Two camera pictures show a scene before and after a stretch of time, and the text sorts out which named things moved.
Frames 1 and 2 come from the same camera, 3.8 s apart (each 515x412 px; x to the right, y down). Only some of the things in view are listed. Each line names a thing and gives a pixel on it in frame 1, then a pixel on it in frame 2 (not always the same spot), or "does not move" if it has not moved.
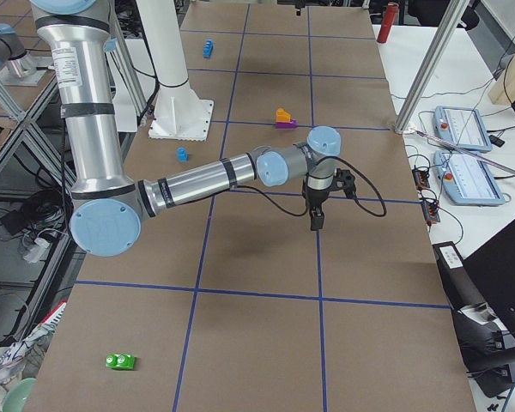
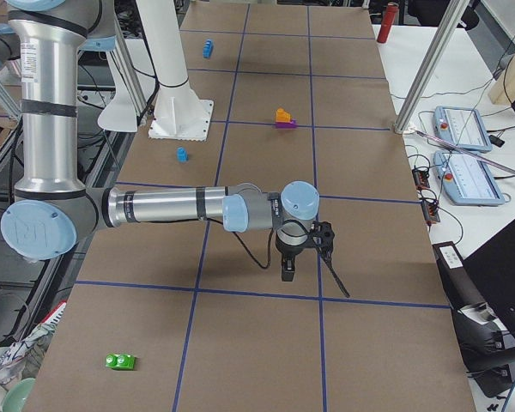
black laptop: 501,269 does not move
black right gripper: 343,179 -> 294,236
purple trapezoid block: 287,125 does not move
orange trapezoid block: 282,116 does not move
